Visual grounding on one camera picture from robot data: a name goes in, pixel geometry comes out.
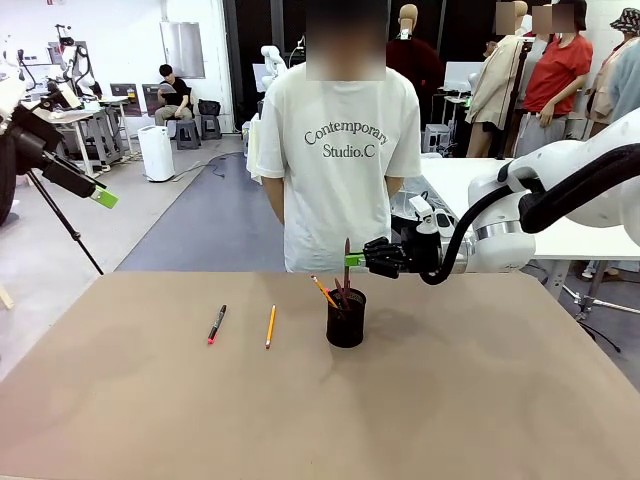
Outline black tripod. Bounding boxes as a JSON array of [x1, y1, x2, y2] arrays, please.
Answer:
[[27, 167, 105, 276]]

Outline black mesh pen holder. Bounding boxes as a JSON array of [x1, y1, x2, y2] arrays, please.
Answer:
[[326, 288, 368, 349]]

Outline mannequin with bucket hat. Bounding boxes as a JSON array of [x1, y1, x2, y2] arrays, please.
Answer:
[[582, 7, 640, 131]]

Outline clear plastic bag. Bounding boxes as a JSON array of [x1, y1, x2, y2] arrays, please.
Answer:
[[390, 178, 451, 221]]

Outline white computer case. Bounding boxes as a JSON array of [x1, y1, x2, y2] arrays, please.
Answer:
[[423, 123, 454, 156]]

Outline grey stool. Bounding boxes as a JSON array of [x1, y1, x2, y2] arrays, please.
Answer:
[[174, 119, 202, 151]]

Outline table with white cloth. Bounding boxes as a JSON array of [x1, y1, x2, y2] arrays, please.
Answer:
[[243, 113, 266, 184]]

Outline mannequin in beige jacket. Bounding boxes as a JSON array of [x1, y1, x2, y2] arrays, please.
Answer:
[[464, 0, 532, 159]]

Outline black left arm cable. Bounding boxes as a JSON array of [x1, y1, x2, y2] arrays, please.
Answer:
[[0, 132, 19, 226]]

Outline grey metal wall panel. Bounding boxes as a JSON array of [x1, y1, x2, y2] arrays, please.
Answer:
[[159, 21, 206, 80]]

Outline black marker pink cap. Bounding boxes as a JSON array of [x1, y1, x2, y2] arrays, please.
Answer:
[[207, 304, 228, 346]]

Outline mannequin in red shirt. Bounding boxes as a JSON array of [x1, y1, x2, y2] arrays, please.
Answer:
[[514, 0, 595, 174]]

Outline white background robot with stand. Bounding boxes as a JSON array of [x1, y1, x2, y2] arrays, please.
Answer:
[[47, 22, 102, 109]]

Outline mannequin in dark red top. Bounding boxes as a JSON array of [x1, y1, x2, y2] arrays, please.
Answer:
[[387, 3, 445, 127]]

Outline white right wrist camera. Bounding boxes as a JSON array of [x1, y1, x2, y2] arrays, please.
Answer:
[[409, 195, 454, 234]]

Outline person in white T-shirt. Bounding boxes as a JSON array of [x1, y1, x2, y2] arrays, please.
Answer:
[[256, 0, 424, 275]]

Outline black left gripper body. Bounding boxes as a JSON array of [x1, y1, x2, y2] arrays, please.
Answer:
[[9, 107, 64, 174]]

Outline white air purifier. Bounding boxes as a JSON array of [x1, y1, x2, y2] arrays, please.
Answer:
[[137, 125, 176, 184]]

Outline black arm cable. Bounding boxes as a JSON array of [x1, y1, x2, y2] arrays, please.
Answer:
[[419, 142, 640, 286], [0, 132, 19, 226]]

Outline seated person in black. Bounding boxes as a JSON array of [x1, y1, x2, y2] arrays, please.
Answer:
[[153, 63, 194, 126]]

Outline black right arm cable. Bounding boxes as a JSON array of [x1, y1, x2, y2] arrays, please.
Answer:
[[419, 142, 640, 286]]

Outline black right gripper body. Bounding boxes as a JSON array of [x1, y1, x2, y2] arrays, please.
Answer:
[[399, 227, 444, 275]]

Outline grey workshop desk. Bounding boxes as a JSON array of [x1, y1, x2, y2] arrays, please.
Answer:
[[47, 97, 132, 176]]

